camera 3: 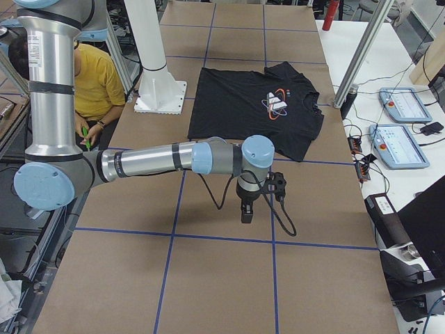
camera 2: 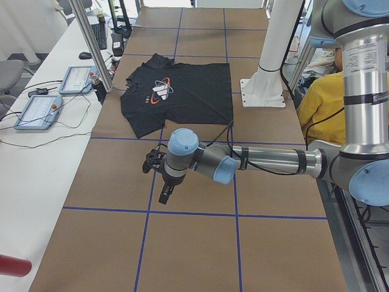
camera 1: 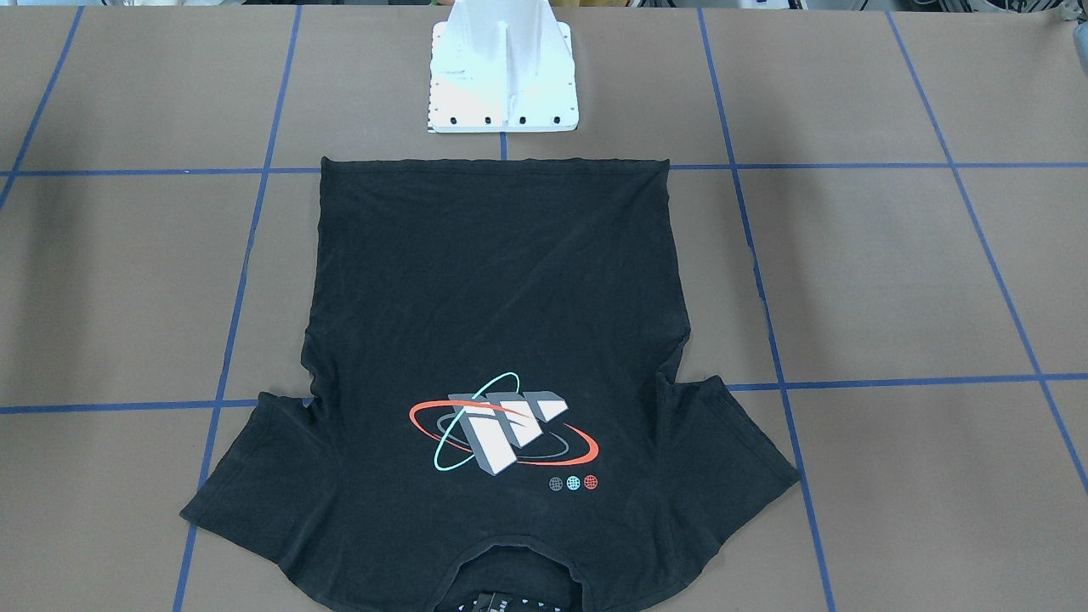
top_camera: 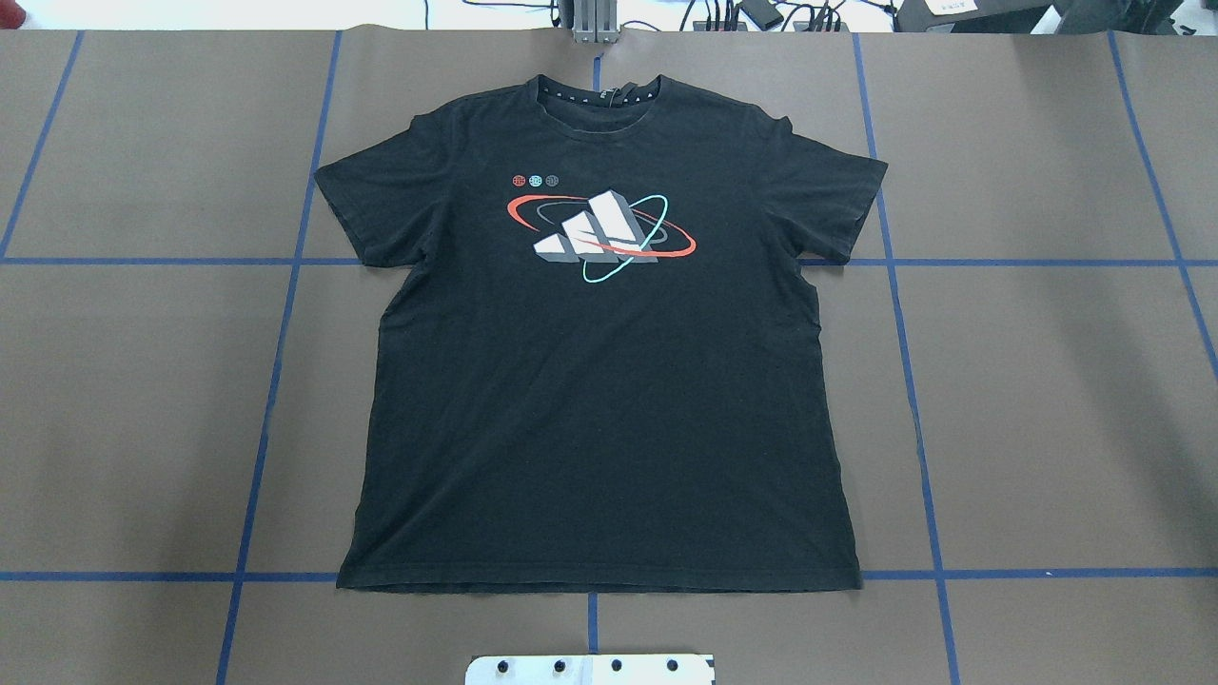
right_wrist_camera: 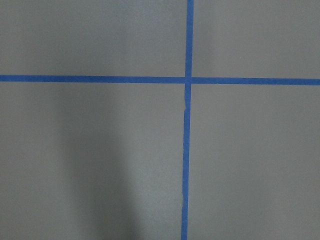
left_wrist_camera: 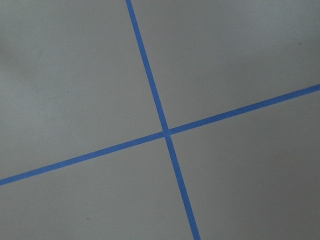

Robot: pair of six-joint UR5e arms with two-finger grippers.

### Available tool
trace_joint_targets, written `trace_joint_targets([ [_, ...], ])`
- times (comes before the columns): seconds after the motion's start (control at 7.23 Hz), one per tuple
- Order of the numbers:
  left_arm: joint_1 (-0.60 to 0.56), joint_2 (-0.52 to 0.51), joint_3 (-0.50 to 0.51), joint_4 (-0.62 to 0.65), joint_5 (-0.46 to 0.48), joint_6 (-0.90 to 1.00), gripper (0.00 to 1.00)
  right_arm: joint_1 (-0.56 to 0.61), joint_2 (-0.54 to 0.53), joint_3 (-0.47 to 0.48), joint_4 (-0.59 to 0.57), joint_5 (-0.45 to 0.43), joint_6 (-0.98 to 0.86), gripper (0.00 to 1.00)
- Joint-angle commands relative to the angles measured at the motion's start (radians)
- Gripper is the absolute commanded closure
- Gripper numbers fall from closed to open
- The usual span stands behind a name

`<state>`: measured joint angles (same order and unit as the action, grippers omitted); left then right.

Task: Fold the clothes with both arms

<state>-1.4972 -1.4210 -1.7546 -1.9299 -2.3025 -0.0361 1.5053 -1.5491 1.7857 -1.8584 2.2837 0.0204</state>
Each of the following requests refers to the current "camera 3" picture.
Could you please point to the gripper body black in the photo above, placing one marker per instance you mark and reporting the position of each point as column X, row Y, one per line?
column 246, row 197

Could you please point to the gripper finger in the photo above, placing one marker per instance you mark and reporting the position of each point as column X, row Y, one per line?
column 246, row 212

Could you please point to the black graphic t-shirt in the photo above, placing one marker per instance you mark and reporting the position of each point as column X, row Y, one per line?
column 279, row 103

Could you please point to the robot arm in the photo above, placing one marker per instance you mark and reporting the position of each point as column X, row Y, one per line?
column 56, row 170

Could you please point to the black box device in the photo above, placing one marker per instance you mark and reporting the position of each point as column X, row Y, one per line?
column 386, row 220

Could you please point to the lower teach pendant tablet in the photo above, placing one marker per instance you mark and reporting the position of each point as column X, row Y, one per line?
column 396, row 147

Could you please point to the teach pendant tablet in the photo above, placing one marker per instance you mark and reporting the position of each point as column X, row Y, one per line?
column 396, row 147
column 404, row 105

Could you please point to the black monitor with stand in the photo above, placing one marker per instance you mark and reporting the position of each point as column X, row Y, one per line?
column 414, row 291

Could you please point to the person in yellow shirt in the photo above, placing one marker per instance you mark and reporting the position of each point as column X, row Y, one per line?
column 99, row 97

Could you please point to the upper teach pendant tablet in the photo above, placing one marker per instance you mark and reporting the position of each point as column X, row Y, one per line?
column 404, row 105

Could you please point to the red cylinder bottle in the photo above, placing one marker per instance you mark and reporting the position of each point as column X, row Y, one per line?
column 331, row 12

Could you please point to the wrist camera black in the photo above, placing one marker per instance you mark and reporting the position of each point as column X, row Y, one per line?
column 277, row 185

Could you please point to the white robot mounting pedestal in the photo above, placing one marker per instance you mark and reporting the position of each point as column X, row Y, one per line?
column 158, row 91

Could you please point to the aluminium frame post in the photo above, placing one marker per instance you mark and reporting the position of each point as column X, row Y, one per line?
column 362, row 50

